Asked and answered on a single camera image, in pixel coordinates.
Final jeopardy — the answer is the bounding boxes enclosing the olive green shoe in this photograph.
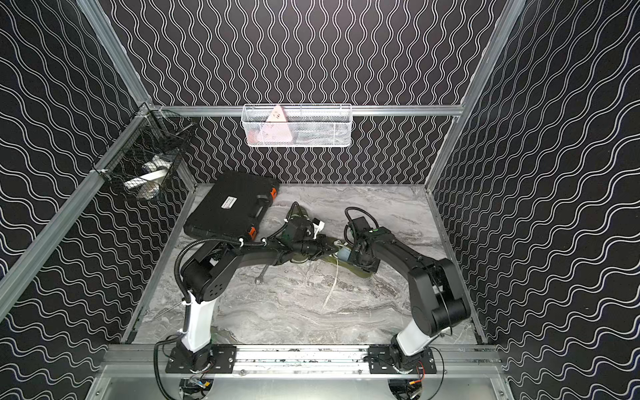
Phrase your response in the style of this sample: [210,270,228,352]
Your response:
[290,239,372,311]
[285,202,308,223]

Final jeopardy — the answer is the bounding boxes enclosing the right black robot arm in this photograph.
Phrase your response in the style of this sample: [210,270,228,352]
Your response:
[345,217,471,358]

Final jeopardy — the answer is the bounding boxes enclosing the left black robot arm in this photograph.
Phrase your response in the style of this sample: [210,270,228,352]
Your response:
[174,217,340,353]

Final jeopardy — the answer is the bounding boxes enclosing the silver wrench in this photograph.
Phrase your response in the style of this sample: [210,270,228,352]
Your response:
[254,265,270,285]

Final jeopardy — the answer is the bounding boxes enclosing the black tool case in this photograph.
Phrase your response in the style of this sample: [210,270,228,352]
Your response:
[183,171,280,241]

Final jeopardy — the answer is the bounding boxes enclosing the pink triangle card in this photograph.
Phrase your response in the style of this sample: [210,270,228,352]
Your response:
[253,104,293,145]

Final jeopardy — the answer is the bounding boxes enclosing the white items in black basket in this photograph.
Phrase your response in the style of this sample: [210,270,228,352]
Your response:
[123,155,173,200]

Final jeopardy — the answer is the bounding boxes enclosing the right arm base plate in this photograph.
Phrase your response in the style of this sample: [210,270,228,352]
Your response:
[363,344,438,376]

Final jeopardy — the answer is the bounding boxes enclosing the white wire basket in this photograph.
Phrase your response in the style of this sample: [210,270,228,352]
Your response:
[241,103,353,148]

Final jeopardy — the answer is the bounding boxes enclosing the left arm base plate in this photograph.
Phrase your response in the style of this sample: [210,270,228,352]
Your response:
[165,343,238,374]

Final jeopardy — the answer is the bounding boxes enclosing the black wire basket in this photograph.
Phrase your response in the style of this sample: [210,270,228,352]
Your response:
[96,109,196,201]

